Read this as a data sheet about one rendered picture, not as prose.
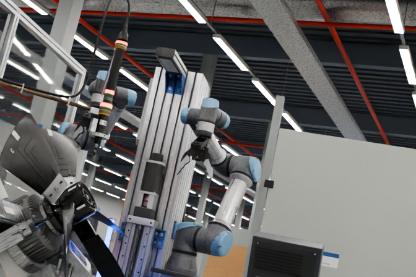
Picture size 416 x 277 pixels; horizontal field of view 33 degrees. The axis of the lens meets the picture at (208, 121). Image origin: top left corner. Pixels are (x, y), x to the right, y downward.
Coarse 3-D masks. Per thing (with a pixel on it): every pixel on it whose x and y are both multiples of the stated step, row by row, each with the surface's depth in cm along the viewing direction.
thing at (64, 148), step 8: (40, 128) 251; (48, 136) 251; (56, 136) 253; (64, 136) 257; (48, 144) 247; (56, 144) 250; (64, 144) 252; (72, 144) 256; (56, 152) 246; (64, 152) 249; (72, 152) 252; (56, 160) 244; (64, 160) 245; (72, 160) 248; (64, 168) 242; (72, 168) 244; (64, 176) 240; (72, 176) 242
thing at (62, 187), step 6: (60, 174) 228; (54, 180) 226; (60, 180) 228; (54, 186) 227; (60, 186) 228; (66, 186) 230; (48, 192) 225; (54, 192) 227; (60, 192) 229; (48, 198) 225; (54, 198) 227
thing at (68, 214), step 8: (72, 208) 214; (64, 216) 199; (72, 216) 214; (64, 224) 198; (64, 232) 198; (64, 240) 198; (64, 248) 213; (64, 256) 208; (64, 264) 205; (64, 272) 203
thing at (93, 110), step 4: (92, 108) 246; (96, 108) 247; (92, 112) 246; (96, 112) 247; (92, 116) 245; (96, 116) 246; (92, 120) 246; (96, 120) 246; (92, 124) 246; (96, 124) 246; (92, 128) 245; (92, 132) 245; (96, 132) 244; (92, 136) 248; (100, 136) 244; (104, 136) 245; (108, 136) 247
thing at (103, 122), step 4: (124, 28) 255; (120, 32) 255; (124, 32) 255; (120, 36) 254; (124, 36) 254; (124, 40) 257; (100, 116) 247; (104, 116) 247; (108, 116) 249; (100, 120) 247; (104, 120) 247; (100, 124) 247; (104, 124) 247; (96, 128) 247; (100, 128) 246; (104, 128) 247; (100, 132) 246; (104, 132) 248; (96, 136) 246; (96, 140) 246; (100, 140) 247
